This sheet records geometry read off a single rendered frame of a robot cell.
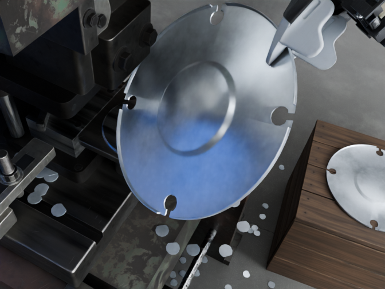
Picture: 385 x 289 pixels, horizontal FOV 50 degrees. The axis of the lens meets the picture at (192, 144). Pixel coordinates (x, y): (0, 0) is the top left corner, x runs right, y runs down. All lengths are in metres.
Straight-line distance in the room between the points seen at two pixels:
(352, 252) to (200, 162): 0.77
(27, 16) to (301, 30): 0.27
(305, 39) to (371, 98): 1.65
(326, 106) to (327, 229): 0.92
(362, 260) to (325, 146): 0.34
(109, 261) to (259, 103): 0.36
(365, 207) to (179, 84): 0.78
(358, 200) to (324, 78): 0.99
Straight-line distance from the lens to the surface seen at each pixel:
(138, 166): 0.59
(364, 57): 2.33
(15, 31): 0.35
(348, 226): 1.17
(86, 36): 0.45
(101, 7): 0.50
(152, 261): 0.69
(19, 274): 0.74
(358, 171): 1.28
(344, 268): 1.30
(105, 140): 0.64
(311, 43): 0.46
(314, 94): 2.00
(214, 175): 0.50
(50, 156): 0.69
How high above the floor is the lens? 1.28
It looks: 51 degrees down
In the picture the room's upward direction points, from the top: 8 degrees clockwise
